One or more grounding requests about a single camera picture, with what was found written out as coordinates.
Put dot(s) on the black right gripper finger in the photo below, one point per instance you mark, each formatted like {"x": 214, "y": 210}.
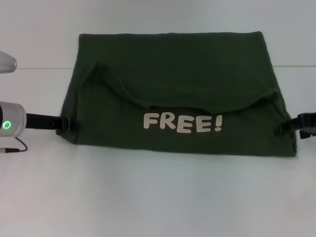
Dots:
{"x": 288, "y": 126}

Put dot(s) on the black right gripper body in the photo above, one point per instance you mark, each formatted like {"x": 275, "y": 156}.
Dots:
{"x": 309, "y": 122}

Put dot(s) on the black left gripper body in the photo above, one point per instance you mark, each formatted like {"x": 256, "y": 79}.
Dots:
{"x": 42, "y": 122}

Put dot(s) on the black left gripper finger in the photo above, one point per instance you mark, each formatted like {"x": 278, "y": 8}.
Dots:
{"x": 70, "y": 124}

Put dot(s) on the dark green t-shirt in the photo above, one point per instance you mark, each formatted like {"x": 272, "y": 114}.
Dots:
{"x": 172, "y": 74}

